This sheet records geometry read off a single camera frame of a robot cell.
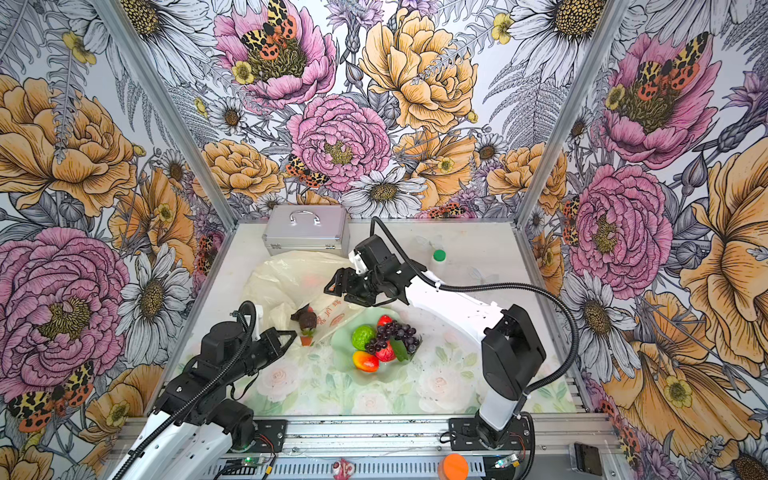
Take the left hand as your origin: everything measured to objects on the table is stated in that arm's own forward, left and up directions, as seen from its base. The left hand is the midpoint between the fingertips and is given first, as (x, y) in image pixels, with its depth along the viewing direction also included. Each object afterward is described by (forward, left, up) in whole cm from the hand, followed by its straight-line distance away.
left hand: (296, 343), depth 75 cm
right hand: (+8, -10, +6) cm, 14 cm away
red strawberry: (+10, -22, -6) cm, 25 cm away
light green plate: (+2, -10, -11) cm, 15 cm away
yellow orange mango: (-1, -16, -10) cm, 19 cm away
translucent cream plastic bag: (+20, +9, -3) cm, 22 cm away
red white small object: (-25, -12, -9) cm, 29 cm away
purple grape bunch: (+5, -24, -4) cm, 25 cm away
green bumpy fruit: (+5, -15, -8) cm, 18 cm away
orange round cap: (-25, -36, -2) cm, 44 cm away
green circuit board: (-24, -51, -13) cm, 58 cm away
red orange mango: (0, -22, -7) cm, 23 cm away
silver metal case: (+39, +3, +1) cm, 39 cm away
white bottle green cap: (+32, -40, -6) cm, 52 cm away
